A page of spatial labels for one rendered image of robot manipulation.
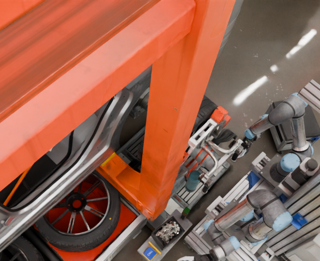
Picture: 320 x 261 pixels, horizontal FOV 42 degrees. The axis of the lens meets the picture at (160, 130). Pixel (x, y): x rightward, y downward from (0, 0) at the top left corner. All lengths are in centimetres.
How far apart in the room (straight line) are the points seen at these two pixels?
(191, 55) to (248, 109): 301
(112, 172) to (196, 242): 90
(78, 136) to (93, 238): 76
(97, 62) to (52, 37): 30
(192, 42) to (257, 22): 374
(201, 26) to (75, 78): 40
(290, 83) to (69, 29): 398
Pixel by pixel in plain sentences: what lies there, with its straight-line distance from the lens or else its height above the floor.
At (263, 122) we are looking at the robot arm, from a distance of 282.
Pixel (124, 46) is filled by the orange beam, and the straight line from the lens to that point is 102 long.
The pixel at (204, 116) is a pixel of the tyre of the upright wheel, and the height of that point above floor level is 117.
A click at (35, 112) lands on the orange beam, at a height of 273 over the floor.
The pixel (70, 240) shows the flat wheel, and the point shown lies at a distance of 312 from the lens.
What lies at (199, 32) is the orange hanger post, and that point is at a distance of 119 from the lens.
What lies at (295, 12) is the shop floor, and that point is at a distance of 524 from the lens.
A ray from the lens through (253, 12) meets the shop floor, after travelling 505.
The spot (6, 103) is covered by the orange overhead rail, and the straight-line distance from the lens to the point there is 64.
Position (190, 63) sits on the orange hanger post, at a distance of 131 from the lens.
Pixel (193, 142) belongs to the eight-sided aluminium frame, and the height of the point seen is 112.
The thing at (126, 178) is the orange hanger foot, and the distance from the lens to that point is 297.
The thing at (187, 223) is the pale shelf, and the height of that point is 45.
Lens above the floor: 353
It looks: 63 degrees down
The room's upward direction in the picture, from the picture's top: 10 degrees clockwise
